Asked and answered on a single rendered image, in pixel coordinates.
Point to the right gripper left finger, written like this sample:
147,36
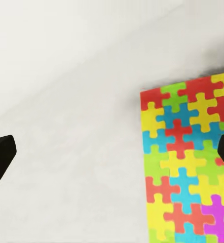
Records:
8,151

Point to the jigsaw puzzle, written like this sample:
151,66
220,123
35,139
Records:
184,175

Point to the desk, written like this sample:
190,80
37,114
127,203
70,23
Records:
78,175

